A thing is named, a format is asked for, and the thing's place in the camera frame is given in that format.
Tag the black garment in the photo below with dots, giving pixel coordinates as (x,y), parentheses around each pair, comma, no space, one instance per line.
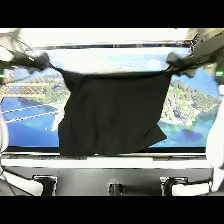
(113,113)

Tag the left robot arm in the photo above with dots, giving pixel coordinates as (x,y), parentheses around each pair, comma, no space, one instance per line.
(30,61)

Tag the brown clothes hanger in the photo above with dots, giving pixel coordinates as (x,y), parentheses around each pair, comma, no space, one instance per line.
(23,89)

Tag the olive garment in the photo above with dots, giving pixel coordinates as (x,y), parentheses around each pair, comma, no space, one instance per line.
(192,33)

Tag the silver frame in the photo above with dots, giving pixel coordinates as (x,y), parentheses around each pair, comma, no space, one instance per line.
(110,162)

